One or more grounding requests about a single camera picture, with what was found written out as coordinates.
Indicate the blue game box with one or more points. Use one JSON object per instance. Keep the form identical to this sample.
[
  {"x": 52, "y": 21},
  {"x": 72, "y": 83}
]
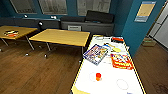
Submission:
[{"x": 96, "y": 54}]

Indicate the small white slatted box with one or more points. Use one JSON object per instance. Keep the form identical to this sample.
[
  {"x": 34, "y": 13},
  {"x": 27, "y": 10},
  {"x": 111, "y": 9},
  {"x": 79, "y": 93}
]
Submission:
[{"x": 74, "y": 28}]

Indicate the white board game box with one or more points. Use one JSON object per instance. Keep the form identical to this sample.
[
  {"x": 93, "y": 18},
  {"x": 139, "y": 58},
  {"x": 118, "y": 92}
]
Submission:
[{"x": 108, "y": 46}]

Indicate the yellow wooden table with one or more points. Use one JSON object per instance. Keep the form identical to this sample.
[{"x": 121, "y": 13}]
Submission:
[
  {"x": 60, "y": 36},
  {"x": 23, "y": 31}
]

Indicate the dark grey long sofa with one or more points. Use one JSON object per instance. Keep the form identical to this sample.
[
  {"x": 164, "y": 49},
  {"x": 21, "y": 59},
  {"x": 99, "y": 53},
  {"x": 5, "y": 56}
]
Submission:
[{"x": 96, "y": 21}]

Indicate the black and red box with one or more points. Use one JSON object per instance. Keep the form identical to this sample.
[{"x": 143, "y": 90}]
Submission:
[{"x": 117, "y": 39}]

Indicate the yellow air hockey table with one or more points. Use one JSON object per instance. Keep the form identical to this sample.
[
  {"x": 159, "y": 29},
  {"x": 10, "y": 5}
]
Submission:
[{"x": 106, "y": 76}]

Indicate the red board game box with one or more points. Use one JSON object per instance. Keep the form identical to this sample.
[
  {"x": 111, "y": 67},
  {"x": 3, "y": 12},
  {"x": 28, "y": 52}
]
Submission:
[{"x": 121, "y": 61}]

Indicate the brown cardboard box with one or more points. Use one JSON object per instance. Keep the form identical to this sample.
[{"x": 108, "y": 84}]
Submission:
[{"x": 149, "y": 42}]

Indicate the small orange black box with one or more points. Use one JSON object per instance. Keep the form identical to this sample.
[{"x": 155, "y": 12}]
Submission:
[{"x": 10, "y": 33}]

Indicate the grey framed wall window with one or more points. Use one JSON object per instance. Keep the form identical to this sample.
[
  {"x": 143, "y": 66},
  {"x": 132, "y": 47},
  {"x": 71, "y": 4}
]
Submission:
[
  {"x": 94, "y": 7},
  {"x": 52, "y": 6},
  {"x": 23, "y": 6}
]

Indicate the yellow paper wall notice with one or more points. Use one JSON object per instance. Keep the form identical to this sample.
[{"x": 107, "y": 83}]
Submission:
[{"x": 145, "y": 11}]

